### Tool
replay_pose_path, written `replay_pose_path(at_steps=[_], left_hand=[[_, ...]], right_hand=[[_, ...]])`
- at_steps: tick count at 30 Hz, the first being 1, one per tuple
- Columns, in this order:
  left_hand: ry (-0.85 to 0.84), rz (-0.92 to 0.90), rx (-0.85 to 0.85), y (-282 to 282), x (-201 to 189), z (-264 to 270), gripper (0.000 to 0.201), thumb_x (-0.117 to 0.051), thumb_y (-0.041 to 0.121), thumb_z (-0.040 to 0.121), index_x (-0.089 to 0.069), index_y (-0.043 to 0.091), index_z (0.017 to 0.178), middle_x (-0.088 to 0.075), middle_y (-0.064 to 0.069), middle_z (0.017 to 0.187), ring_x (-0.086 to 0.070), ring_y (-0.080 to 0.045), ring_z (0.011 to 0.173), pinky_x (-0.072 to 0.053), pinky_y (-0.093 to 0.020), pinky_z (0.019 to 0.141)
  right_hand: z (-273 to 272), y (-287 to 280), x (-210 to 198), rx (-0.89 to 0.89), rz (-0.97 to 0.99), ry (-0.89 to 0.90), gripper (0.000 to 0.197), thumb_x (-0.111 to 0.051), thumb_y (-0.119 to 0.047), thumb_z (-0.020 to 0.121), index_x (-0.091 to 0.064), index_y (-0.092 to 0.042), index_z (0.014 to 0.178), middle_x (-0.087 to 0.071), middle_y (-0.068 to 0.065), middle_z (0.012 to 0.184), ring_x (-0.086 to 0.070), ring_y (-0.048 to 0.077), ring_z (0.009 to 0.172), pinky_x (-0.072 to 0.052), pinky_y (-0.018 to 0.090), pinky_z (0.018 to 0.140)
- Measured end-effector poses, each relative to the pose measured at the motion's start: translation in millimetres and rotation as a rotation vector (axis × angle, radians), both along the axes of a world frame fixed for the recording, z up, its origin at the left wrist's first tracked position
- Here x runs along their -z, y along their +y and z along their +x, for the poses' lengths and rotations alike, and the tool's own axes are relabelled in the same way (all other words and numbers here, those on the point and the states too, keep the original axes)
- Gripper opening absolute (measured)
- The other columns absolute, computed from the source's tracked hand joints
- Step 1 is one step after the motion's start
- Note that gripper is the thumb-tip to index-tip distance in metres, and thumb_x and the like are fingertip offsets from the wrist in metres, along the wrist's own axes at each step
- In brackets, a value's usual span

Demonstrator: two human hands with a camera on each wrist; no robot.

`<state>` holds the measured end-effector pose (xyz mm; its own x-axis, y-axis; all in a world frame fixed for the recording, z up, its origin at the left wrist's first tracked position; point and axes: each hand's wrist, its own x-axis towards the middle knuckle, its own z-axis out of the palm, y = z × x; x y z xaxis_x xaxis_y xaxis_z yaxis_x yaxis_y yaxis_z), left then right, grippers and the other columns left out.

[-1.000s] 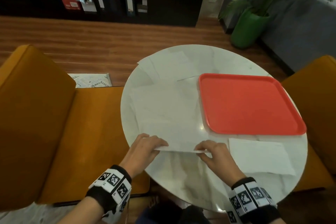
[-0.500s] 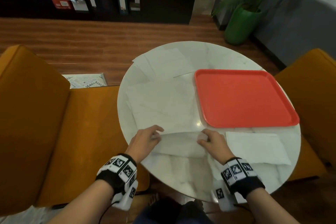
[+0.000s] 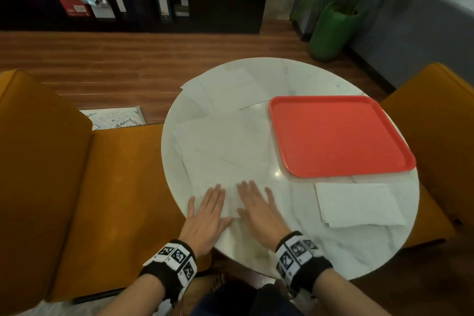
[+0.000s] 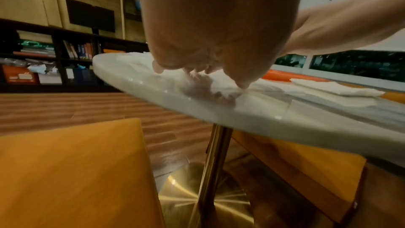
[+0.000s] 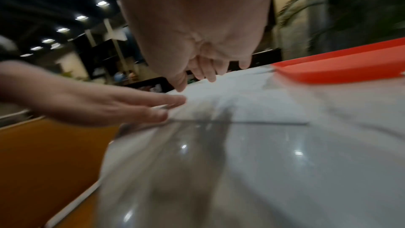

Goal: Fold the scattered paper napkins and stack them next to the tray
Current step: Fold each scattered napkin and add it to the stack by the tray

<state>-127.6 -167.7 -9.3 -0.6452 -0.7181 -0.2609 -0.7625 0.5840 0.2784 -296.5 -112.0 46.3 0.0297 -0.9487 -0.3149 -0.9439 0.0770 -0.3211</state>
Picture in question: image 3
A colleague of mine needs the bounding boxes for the person's left hand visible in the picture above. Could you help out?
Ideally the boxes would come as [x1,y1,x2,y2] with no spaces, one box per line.
[179,183,233,258]

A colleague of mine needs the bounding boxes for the person's right hand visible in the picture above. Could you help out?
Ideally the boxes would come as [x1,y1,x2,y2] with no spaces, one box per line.
[236,180,292,252]

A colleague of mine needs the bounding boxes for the white paper napkin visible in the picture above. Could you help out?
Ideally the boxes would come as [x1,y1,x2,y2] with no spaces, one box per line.
[185,163,288,226]

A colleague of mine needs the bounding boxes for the spread white napkins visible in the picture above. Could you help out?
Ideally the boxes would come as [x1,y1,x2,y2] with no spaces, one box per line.
[173,67,277,179]

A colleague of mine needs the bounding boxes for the orange plastic tray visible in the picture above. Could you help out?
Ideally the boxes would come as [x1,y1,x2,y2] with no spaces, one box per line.
[268,95,417,179]

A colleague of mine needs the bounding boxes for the person's left foot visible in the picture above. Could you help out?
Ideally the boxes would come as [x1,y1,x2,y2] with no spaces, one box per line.
[211,273,227,292]

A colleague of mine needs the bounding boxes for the person's blue jeans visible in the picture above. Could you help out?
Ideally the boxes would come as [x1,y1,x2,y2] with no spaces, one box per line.
[191,280,304,316]

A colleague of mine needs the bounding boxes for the black left wristband with markers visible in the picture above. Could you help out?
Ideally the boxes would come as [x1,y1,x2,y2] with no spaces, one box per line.
[140,239,198,305]

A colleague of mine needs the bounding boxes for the black wristband with markers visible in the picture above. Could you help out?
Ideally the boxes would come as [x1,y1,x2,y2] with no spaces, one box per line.
[140,239,198,305]
[275,230,333,296]

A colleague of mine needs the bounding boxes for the black right wristband with markers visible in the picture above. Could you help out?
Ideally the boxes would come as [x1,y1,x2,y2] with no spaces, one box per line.
[275,230,333,296]

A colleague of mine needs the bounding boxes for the pale patterned rug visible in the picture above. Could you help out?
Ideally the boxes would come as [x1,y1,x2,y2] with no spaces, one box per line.
[14,106,147,316]

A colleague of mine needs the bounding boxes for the mustard yellow upholstered chair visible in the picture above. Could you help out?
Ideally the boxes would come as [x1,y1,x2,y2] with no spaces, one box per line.
[0,69,212,315]
[379,63,474,250]

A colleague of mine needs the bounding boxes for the green plant pot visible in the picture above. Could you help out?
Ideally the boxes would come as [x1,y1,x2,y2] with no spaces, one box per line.
[308,2,360,62]

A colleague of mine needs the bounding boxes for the white booklet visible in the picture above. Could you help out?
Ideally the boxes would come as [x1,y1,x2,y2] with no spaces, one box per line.
[90,2,116,19]

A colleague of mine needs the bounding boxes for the red book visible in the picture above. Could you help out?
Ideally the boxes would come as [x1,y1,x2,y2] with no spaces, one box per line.
[55,0,91,17]

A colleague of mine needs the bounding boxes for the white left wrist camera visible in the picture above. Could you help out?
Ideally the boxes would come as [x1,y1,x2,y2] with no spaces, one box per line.
[154,299,182,316]

